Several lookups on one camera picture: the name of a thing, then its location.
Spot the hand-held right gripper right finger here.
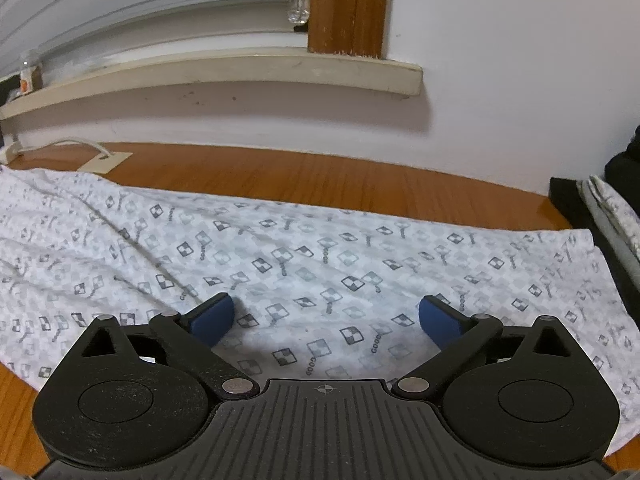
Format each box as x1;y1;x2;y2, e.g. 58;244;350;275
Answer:
390;294;574;402

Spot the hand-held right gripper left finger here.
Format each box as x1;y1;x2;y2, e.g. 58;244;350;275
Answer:
79;291;262;402

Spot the white patterned garment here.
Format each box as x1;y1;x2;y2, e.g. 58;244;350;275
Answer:
589;175;640;253
0;165;640;461

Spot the black folded garment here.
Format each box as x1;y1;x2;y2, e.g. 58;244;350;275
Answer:
549;176;640;313

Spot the grey folded garment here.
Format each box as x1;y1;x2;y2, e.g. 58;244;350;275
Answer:
576;180;640;267

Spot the beige window sill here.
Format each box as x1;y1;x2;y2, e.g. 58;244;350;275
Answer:
0;47;424;122

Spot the clear bottle orange label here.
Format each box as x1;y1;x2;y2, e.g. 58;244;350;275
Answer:
19;51;45;96

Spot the white window blind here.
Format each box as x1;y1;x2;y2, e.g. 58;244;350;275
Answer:
0;0;311;78

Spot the beige cable outlet plate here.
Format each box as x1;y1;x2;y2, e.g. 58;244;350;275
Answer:
79;151;134;177

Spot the white cable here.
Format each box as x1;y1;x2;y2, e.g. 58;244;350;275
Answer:
15;136;117;162

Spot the wooden window frame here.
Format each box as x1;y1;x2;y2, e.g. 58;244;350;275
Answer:
306;0;392;59

